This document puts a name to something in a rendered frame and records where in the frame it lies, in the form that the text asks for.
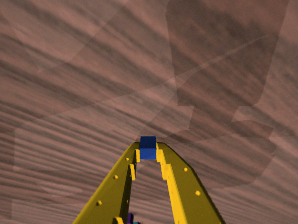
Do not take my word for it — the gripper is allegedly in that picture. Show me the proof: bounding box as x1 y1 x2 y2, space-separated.
72 142 226 224

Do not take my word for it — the purple rod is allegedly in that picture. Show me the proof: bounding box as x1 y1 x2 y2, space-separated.
127 213 134 224

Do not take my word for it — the small blue cube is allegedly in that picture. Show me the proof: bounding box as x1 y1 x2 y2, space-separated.
140 136 157 159

